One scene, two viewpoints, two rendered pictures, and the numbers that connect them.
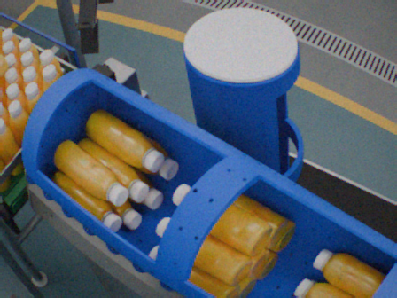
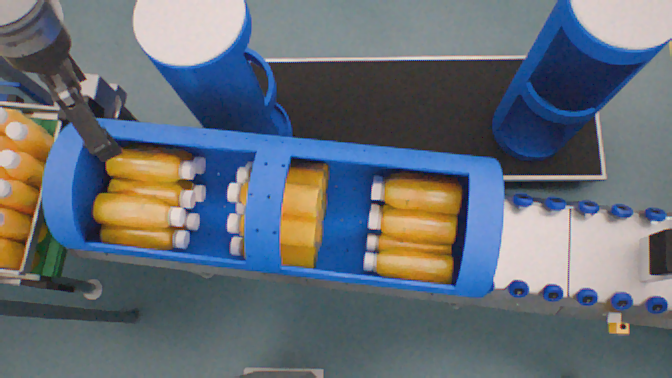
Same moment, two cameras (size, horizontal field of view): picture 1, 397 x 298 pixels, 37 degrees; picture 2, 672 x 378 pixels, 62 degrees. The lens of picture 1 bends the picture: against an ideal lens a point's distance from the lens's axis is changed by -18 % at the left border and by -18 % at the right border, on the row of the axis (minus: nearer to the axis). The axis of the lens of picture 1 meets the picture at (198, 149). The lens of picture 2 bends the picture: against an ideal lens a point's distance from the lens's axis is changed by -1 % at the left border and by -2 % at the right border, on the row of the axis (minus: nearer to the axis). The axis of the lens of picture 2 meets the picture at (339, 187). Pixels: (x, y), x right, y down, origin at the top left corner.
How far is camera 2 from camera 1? 33 cm
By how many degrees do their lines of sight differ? 26
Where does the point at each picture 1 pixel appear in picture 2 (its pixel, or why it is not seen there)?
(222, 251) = (292, 224)
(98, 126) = (121, 166)
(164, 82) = (102, 43)
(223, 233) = (286, 210)
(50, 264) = (96, 265)
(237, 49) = (190, 25)
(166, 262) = (257, 260)
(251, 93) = (222, 63)
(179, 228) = (255, 230)
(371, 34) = not seen: outside the picture
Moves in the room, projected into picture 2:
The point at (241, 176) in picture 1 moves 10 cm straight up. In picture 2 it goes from (279, 164) to (270, 147)
